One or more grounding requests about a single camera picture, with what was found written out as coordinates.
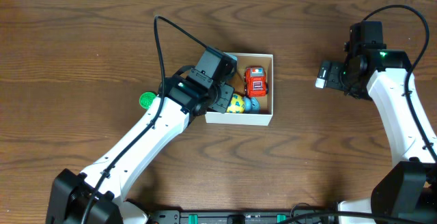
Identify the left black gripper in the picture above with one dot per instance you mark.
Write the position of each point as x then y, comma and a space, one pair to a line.
223, 98

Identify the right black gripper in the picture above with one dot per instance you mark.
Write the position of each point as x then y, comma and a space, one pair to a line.
333, 80

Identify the yellow ball with blue marks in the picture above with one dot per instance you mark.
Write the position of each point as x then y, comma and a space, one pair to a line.
236, 105

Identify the brown plush toy with orange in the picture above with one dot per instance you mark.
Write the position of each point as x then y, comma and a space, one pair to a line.
238, 84

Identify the orange blue toy duck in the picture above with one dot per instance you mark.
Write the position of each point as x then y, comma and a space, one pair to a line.
251, 105

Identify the red toy fire truck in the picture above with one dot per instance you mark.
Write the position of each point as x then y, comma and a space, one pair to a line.
256, 82

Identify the green ridged round toy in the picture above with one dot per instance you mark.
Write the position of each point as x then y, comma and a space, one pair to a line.
146, 99

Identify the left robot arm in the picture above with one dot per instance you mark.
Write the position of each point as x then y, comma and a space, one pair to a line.
98, 193

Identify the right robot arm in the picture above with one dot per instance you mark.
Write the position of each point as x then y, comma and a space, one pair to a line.
373, 72

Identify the white cardboard box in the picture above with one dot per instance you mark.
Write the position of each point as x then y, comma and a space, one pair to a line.
264, 117

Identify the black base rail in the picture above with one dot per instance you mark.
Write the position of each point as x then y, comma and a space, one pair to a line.
223, 217

